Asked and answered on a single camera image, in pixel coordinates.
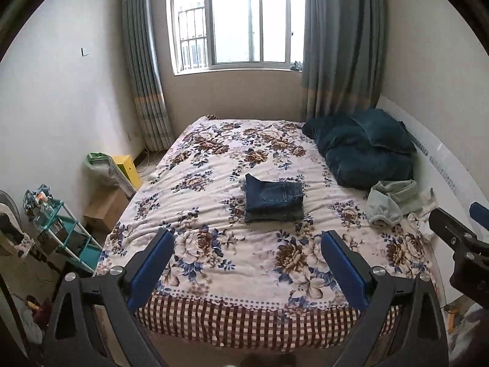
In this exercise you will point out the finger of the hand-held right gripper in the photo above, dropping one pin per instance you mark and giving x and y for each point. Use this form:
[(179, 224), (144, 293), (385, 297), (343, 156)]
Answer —
[(480, 216), (452, 233)]

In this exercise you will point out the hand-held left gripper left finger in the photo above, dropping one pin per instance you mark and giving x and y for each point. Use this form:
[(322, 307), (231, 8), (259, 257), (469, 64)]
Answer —
[(152, 267)]

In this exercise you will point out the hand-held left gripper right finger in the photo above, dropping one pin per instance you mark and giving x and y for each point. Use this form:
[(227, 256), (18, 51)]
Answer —
[(344, 271)]

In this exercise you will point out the blue denim pants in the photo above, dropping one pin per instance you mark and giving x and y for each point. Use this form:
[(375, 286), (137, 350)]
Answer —
[(273, 198)]

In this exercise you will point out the white cloth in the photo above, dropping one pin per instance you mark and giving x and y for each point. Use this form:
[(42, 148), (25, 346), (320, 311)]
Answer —
[(420, 225)]

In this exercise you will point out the light green garment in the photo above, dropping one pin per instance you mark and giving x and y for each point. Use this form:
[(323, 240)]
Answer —
[(389, 202)]

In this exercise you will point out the cardboard box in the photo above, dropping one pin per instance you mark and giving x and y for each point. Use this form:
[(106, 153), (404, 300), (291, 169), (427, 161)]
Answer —
[(107, 208)]

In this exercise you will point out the white bed headboard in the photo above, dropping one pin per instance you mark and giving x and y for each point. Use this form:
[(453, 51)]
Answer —
[(431, 153)]

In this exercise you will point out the teal shelf rack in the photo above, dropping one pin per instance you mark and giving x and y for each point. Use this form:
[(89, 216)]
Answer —
[(72, 237)]

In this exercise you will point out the yellow box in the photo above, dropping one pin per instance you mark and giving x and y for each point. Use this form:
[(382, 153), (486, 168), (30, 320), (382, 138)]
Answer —
[(125, 168)]

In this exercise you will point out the brown checkered bed sheet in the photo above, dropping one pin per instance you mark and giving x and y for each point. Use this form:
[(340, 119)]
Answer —
[(244, 321)]

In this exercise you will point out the dark teal quilt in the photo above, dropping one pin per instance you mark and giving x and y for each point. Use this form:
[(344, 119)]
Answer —
[(344, 153)]

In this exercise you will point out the dark teal pillow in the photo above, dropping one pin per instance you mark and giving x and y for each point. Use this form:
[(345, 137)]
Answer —
[(386, 132)]

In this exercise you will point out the clear plastic bottle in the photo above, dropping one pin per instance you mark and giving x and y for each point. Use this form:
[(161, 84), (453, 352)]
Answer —
[(42, 216)]

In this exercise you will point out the blue patterned bag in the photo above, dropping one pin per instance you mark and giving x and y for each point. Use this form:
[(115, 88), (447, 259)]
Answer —
[(36, 195)]

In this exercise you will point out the bed with floral cover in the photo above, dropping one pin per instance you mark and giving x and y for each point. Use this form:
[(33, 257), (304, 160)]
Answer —
[(229, 153)]

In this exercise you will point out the white standing fan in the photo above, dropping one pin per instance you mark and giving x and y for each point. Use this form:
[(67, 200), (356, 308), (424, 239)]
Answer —
[(8, 229)]

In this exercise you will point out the grey striped curtain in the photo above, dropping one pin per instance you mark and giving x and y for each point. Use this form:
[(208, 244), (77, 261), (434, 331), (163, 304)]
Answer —
[(340, 46), (143, 65)]

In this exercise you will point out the small windowsill plant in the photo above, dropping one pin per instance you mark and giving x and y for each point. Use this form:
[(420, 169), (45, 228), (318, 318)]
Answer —
[(297, 66)]

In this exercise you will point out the window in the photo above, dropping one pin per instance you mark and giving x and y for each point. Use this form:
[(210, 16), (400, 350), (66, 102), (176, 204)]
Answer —
[(237, 19)]

